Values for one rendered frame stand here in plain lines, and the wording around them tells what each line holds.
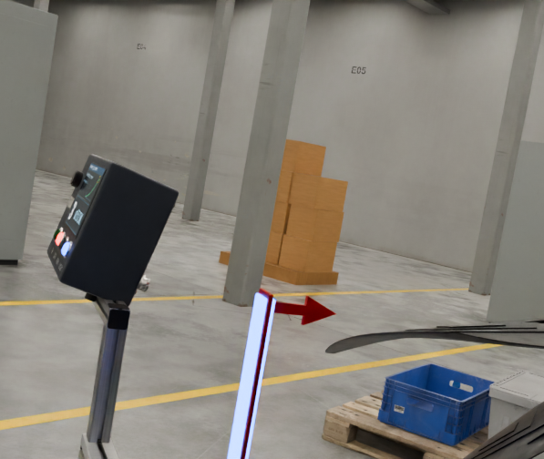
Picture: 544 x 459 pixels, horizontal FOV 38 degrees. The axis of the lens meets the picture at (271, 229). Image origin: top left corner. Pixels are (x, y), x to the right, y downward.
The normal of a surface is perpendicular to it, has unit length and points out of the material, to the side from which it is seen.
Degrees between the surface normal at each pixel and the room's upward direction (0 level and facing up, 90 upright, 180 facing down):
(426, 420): 90
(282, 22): 90
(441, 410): 90
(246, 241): 90
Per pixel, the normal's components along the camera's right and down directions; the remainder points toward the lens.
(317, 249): 0.77, 0.18
